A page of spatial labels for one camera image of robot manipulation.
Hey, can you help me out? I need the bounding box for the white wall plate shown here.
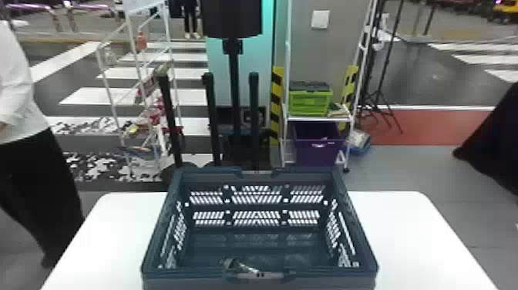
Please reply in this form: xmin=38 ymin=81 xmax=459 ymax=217
xmin=310 ymin=9 xmax=331 ymax=30

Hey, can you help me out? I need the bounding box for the white wire rack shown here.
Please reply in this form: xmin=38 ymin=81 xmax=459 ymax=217
xmin=94 ymin=0 xmax=184 ymax=171

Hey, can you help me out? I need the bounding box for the purple crate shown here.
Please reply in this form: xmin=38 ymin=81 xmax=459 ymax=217
xmin=291 ymin=120 xmax=345 ymax=167

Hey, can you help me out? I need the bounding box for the small blue basket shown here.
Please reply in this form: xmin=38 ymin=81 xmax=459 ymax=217
xmin=347 ymin=129 xmax=373 ymax=157

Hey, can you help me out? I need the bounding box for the person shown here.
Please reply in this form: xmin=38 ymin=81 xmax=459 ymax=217
xmin=0 ymin=20 xmax=85 ymax=269
xmin=452 ymin=82 xmax=518 ymax=196
xmin=180 ymin=0 xmax=202 ymax=40

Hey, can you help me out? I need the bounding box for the yellow black striped post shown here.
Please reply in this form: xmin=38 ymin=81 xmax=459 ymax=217
xmin=269 ymin=65 xmax=285 ymax=146
xmin=341 ymin=64 xmax=360 ymax=110

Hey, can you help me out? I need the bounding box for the green crate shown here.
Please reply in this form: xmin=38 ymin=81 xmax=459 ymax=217
xmin=288 ymin=80 xmax=334 ymax=118

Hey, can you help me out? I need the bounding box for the white shelf trolley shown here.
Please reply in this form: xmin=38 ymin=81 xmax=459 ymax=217
xmin=281 ymin=0 xmax=379 ymax=174

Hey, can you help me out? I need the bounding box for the black tripod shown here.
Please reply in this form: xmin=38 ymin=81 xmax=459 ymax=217
xmin=359 ymin=0 xmax=405 ymax=136

